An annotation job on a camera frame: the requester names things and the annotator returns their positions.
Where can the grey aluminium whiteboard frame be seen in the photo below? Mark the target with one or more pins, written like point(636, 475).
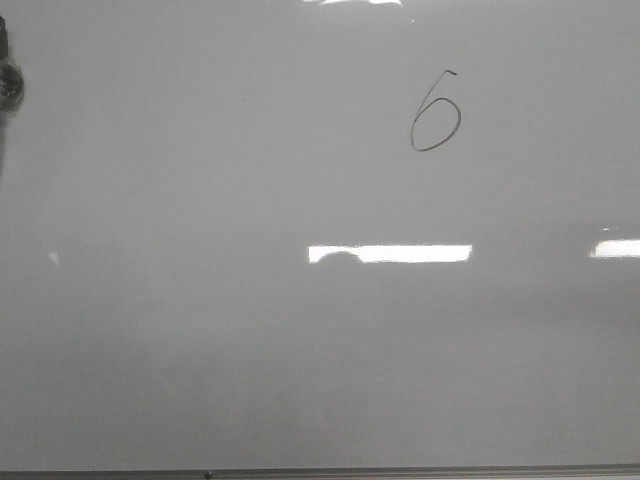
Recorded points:
point(597, 471)

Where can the white glossy whiteboard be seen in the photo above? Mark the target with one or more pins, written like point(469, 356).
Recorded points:
point(301, 234)

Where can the black object at left edge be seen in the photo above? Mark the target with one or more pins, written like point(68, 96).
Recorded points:
point(12, 83)

